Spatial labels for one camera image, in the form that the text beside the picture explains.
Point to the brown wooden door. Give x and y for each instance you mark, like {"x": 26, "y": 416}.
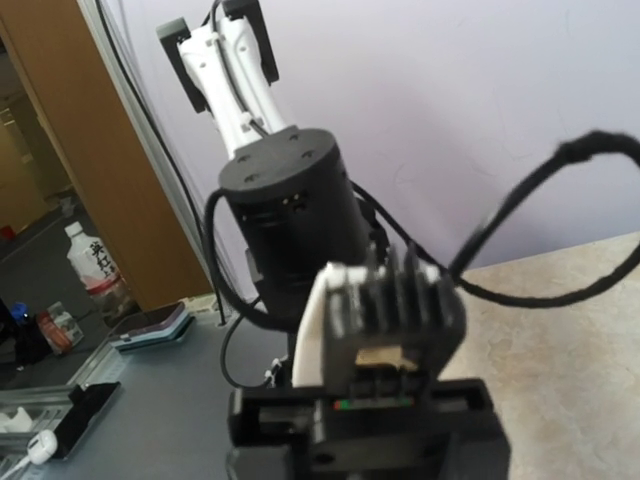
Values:
{"x": 65, "y": 76}

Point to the left aluminium corner post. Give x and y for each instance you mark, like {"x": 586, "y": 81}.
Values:
{"x": 138, "y": 109}

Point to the plastic drink bottle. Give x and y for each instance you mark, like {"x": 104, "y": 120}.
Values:
{"x": 99, "y": 274}

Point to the aluminium front rail frame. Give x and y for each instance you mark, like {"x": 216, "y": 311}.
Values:
{"x": 46, "y": 406}

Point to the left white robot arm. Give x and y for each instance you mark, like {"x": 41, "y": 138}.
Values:
{"x": 287, "y": 187}

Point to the black phone on rail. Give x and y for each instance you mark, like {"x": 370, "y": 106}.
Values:
{"x": 87, "y": 403}

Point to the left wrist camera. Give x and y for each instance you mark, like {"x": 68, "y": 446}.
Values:
{"x": 403, "y": 316}

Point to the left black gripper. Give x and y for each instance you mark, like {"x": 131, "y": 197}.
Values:
{"x": 448, "y": 431}

